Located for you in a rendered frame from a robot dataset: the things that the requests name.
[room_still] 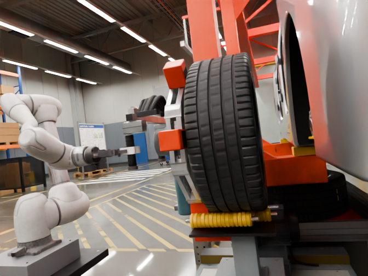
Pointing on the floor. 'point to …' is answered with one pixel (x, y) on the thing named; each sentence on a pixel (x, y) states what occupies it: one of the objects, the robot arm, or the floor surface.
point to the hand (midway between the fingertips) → (130, 150)
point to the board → (92, 138)
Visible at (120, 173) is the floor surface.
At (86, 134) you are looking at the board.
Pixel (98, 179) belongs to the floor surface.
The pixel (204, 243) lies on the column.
